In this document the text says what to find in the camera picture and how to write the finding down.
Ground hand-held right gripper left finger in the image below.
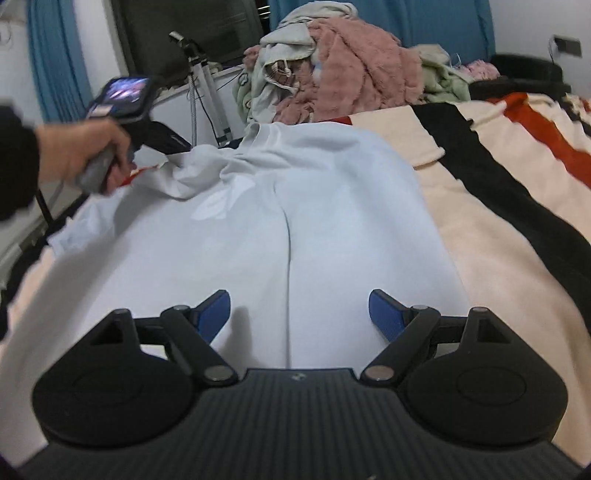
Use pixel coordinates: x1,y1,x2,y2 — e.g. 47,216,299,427
88,289,240,388

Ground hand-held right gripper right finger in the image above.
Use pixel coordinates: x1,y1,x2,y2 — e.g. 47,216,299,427
359,289,512,385

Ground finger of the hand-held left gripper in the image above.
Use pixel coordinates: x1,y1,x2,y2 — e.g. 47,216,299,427
134,121,193,156

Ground white pants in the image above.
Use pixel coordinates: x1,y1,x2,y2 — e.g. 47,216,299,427
9,122,465,370

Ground person's left forearm black sleeve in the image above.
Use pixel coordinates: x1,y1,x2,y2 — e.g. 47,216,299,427
0,105,41,223

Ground person's left hand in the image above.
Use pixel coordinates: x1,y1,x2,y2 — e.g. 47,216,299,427
38,120,136,186

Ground white tripod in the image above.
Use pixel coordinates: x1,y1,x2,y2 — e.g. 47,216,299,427
168,31,234,147

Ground dark window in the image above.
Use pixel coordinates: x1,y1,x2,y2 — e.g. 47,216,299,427
112,0,265,88

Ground blue curtain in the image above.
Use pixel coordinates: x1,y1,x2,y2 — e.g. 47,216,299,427
269,0,496,65
27,0,77,124

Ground pale green patterned cloth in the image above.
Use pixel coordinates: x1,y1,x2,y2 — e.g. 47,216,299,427
232,69,260,121

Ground striped cream blanket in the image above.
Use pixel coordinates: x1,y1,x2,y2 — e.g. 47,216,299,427
0,92,591,467

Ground grey white garment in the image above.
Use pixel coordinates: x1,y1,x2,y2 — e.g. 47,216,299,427
252,2,358,123

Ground pale green garment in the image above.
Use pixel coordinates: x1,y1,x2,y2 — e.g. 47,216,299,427
416,44,472,104

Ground small pink cloth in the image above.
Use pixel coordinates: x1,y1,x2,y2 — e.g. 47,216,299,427
464,60,500,80

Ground black bag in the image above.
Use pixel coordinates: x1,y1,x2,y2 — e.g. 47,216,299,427
470,53,574,101

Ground wall socket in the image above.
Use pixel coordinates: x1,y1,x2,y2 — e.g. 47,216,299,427
553,36,583,57

